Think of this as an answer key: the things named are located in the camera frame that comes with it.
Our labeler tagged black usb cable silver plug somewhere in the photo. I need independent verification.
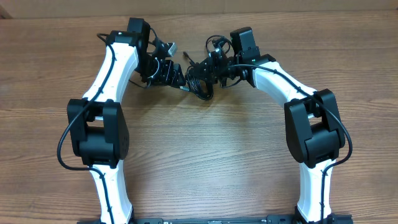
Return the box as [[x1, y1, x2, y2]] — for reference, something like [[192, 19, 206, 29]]
[[182, 34, 233, 68]]

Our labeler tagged black usb cable white plug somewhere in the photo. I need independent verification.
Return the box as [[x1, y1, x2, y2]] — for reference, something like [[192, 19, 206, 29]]
[[185, 65, 214, 101]]

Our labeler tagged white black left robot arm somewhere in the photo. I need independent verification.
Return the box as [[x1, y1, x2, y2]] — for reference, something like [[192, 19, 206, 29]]
[[57, 17, 186, 223]]

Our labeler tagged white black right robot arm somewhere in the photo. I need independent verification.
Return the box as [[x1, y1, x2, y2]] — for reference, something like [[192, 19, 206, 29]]
[[187, 50, 353, 223]]

